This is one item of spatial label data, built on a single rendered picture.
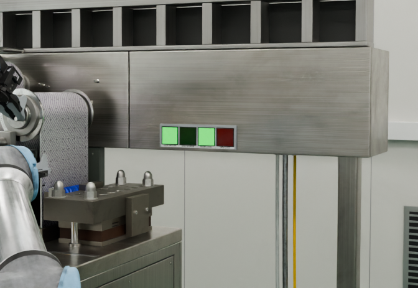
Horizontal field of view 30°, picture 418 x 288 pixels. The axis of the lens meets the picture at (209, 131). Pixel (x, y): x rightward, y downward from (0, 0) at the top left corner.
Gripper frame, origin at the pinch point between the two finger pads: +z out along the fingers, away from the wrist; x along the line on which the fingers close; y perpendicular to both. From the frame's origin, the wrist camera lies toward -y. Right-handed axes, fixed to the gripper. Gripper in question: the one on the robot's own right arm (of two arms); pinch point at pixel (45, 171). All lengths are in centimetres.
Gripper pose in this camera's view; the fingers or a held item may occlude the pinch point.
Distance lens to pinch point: 222.5
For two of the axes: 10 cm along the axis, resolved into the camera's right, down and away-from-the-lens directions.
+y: 0.0, -10.0, -0.5
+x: -9.1, -0.3, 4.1
